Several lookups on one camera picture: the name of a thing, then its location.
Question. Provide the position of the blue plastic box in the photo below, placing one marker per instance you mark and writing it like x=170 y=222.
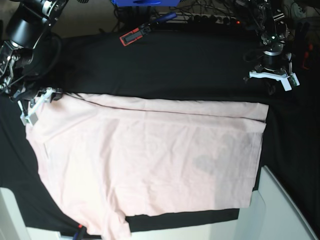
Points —
x=146 y=3

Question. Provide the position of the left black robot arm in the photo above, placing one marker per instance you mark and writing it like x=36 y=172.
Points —
x=267 y=21

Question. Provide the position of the white power strip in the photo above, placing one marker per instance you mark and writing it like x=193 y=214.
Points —
x=189 y=18

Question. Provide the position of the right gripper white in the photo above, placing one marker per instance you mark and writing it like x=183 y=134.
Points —
x=31 y=100

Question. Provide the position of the pale pink T-shirt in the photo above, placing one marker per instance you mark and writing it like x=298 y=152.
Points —
x=103 y=158

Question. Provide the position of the black table cloth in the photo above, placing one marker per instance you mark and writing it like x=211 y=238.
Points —
x=178 y=66

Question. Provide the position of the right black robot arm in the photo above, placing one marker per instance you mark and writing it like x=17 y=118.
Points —
x=28 y=54

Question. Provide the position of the red black clamp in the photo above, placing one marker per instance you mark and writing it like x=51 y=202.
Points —
x=135 y=34

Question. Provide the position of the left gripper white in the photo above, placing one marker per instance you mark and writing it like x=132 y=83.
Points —
x=272 y=66

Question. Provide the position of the red clamp right edge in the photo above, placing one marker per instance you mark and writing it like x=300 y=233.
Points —
x=306 y=57

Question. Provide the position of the white side table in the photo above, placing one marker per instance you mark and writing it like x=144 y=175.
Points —
x=272 y=215

